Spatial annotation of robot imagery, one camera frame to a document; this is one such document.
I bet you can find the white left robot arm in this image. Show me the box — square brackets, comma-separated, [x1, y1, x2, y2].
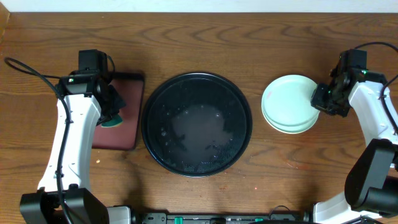
[20, 75, 134, 223]

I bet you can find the green sponge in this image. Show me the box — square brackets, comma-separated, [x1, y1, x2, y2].
[101, 114, 123, 128]

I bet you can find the black round tray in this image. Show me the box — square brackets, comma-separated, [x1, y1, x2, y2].
[141, 72, 252, 177]

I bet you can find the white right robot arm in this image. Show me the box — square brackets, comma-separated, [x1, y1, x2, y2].
[311, 68, 397, 223]

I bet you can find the light blue plate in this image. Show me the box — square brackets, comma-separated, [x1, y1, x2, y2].
[263, 113, 319, 134]

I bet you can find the dark red rectangular tray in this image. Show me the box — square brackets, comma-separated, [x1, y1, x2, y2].
[92, 72, 145, 151]

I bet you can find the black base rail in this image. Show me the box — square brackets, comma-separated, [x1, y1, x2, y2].
[141, 212, 310, 224]

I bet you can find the pale green plate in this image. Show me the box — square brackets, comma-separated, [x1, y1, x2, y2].
[261, 75, 320, 125]

